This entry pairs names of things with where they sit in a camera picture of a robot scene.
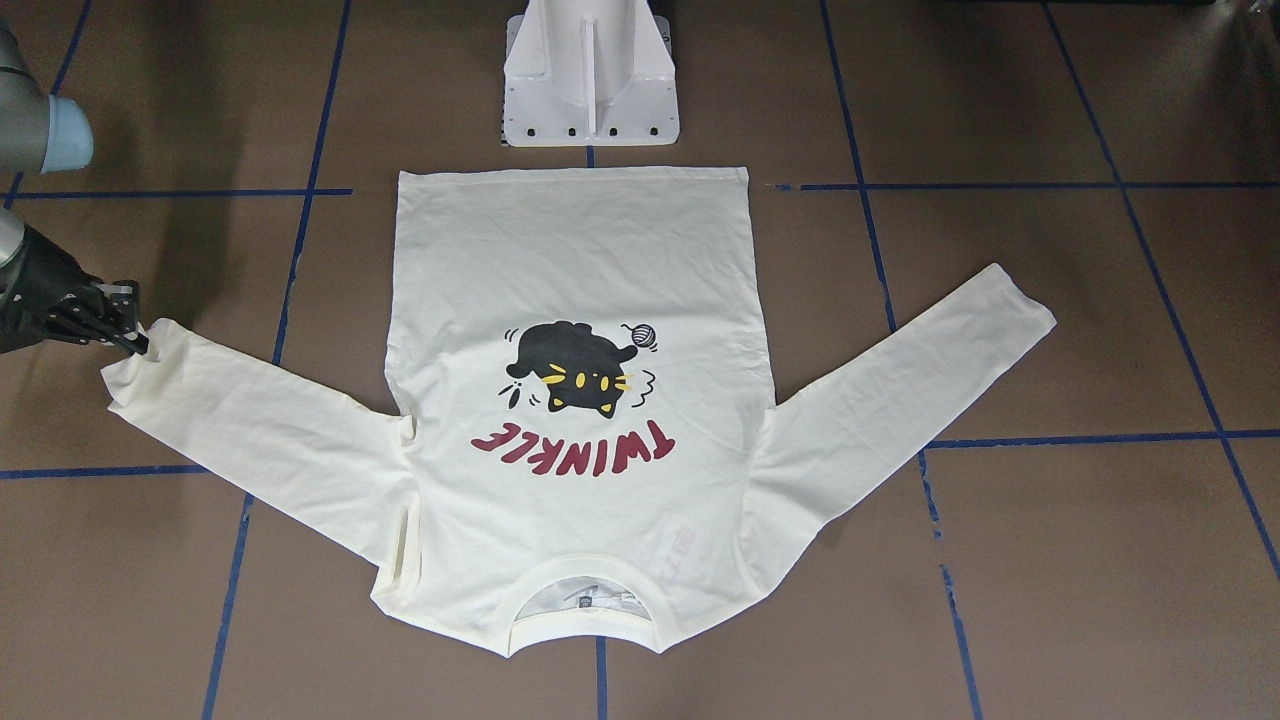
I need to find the white camera pole with base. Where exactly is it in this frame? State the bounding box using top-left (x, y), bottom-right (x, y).
top-left (500, 1), bottom-right (681, 149)

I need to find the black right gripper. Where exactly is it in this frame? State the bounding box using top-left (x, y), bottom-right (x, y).
top-left (1, 228), bottom-right (150, 355)

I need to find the cream long-sleeve cat shirt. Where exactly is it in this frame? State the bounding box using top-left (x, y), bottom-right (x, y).
top-left (101, 167), bottom-right (1056, 657)

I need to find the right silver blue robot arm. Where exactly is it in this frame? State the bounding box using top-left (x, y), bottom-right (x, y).
top-left (1, 23), bottom-right (148, 355)

